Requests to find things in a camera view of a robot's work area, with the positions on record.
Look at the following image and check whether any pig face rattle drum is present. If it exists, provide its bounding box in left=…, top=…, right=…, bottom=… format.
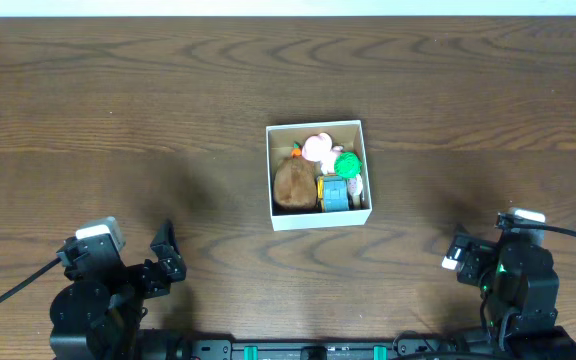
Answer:
left=347, top=174, right=364, bottom=210

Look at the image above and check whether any brown plush capybara toy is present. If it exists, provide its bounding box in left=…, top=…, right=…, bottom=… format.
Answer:
left=273, top=143, right=317, bottom=212

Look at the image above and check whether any yellow grey toy truck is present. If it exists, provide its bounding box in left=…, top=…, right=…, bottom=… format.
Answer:
left=317, top=175, right=350, bottom=213

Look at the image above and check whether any green round toy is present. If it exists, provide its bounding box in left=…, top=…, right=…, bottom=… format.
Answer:
left=334, top=152, right=362, bottom=179

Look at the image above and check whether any white pink plush duck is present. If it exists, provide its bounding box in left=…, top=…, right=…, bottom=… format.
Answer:
left=302, top=133, right=343, bottom=175

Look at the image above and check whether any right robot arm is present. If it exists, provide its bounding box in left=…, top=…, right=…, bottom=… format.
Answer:
left=442, top=229, right=576, bottom=360

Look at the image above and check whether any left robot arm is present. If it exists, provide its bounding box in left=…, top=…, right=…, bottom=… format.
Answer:
left=49, top=216, right=191, bottom=359

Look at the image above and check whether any white cardboard box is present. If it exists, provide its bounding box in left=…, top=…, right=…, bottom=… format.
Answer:
left=265, top=120, right=372, bottom=231

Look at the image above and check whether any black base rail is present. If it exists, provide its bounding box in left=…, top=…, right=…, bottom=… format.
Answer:
left=134, top=329, right=501, bottom=360

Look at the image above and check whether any right black cable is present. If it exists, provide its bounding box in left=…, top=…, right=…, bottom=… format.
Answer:
left=497, top=219, right=576, bottom=252

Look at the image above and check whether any black cable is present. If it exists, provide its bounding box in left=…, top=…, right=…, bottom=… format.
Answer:
left=497, top=219, right=576, bottom=252
left=0, top=256, right=63, bottom=327

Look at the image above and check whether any left black cable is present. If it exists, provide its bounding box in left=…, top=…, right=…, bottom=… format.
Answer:
left=0, top=256, right=63, bottom=327

